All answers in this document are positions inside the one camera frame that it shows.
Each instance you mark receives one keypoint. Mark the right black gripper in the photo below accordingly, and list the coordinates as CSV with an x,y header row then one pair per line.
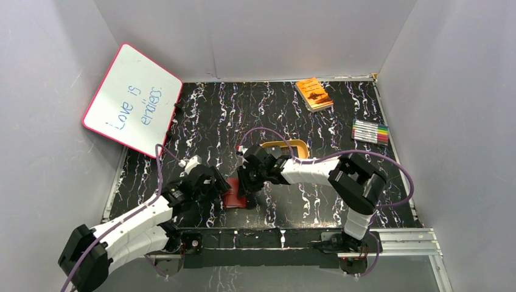
x,y
244,187

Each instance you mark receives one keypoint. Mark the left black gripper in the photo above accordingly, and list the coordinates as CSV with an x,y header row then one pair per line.
x,y
217,184

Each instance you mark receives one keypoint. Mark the red card holder wallet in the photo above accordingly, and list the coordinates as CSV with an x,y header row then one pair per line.
x,y
232,199

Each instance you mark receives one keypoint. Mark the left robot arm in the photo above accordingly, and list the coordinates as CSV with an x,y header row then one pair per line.
x,y
92,254

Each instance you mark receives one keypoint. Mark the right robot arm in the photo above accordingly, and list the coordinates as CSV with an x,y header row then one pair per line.
x,y
356,181

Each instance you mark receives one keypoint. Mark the gold oval tray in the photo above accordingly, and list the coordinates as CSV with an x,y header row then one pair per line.
x,y
279,148

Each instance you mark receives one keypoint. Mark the orange book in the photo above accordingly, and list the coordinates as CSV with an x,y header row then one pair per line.
x,y
313,94

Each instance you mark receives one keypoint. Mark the pink framed whiteboard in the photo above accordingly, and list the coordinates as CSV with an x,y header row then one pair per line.
x,y
135,102

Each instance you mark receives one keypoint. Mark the pack of coloured markers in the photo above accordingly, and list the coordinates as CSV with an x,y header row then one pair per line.
x,y
370,132

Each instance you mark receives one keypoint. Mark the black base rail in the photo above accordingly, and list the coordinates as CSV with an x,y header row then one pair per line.
x,y
321,247

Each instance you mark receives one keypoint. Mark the aluminium frame rail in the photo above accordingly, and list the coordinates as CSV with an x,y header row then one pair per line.
x,y
409,242

